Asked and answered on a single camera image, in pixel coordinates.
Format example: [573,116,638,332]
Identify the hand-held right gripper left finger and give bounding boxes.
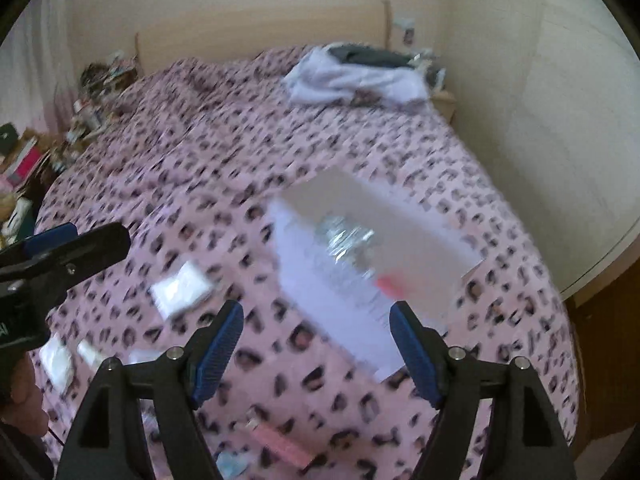
[57,300,245,480]

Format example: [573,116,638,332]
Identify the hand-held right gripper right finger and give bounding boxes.
[389,301,576,480]

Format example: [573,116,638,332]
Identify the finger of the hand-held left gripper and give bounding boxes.
[0,222,132,293]
[0,222,80,266]

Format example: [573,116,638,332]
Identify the white cardboard box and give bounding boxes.
[265,167,487,383]

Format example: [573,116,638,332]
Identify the pink hair roller clip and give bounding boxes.
[244,409,316,471]

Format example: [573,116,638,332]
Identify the person's left forearm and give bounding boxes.
[0,422,55,480]

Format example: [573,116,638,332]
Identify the person's left hand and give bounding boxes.
[0,345,51,443]

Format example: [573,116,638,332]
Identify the white cotton pad packet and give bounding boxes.
[39,334,77,392]
[76,340,107,370]
[150,260,217,318]

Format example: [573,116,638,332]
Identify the small red pink item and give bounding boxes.
[375,272,417,295]

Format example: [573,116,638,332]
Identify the pink box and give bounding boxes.
[5,142,43,186]

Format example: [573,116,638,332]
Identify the dark green cap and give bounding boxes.
[0,124,22,157]

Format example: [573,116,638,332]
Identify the light blue small item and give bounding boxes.
[216,452,249,479]

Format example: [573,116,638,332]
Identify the clear crinkled plastic item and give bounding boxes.
[314,214,377,267]

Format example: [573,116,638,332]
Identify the leopard print pink blanket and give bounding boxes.
[30,42,581,480]

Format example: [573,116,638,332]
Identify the cluttered side shelf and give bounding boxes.
[62,50,142,148]

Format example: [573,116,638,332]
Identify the wooden bedside table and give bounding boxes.
[429,89,457,123]

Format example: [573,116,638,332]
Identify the wooden headboard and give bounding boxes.
[135,1,392,77]

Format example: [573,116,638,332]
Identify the white crumpled clothes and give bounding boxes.
[284,46,429,107]

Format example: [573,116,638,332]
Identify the dark grey pillow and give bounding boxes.
[327,44,417,68]

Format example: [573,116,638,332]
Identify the wooden bed frame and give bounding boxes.
[564,272,640,453]

